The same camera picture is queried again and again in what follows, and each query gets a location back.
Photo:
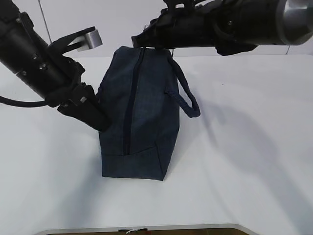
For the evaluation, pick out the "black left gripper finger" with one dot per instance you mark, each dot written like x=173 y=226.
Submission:
x=84 y=106

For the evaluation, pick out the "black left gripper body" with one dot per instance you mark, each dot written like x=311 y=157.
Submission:
x=70 y=97

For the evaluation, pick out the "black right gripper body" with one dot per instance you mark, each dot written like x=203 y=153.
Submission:
x=160 y=33

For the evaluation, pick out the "navy blue lunch bag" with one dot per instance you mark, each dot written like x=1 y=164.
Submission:
x=142 y=92

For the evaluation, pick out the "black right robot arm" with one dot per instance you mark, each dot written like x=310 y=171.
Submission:
x=230 y=26

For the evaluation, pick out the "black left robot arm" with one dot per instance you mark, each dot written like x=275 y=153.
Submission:
x=46 y=70

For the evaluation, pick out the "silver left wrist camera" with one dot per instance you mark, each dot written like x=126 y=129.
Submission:
x=86 y=39

